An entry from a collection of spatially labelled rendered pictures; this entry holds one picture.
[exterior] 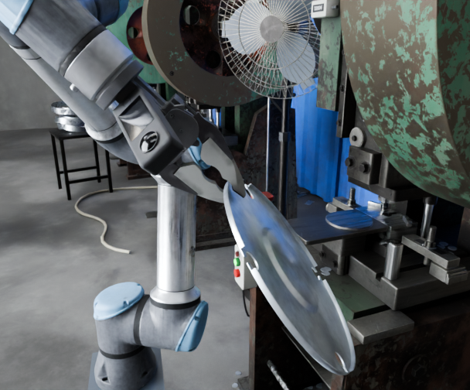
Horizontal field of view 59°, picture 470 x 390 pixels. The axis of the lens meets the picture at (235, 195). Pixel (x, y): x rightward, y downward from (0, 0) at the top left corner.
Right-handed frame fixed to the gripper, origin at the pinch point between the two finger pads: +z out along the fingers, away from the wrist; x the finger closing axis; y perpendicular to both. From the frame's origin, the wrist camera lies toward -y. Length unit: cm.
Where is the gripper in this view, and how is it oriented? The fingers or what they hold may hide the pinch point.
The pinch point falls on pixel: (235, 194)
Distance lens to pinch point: 53.9
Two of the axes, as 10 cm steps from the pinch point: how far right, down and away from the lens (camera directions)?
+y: -1.0, -3.3, 9.4
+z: 7.0, 6.4, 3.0
